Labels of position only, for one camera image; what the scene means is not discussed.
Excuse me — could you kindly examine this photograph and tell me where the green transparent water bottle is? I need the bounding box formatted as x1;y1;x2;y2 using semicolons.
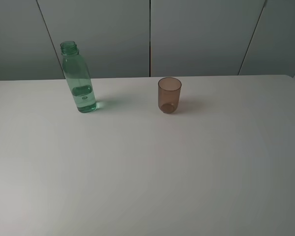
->
60;41;97;113

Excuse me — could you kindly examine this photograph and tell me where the pink translucent plastic cup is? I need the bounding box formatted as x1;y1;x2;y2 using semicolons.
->
158;77;182;114

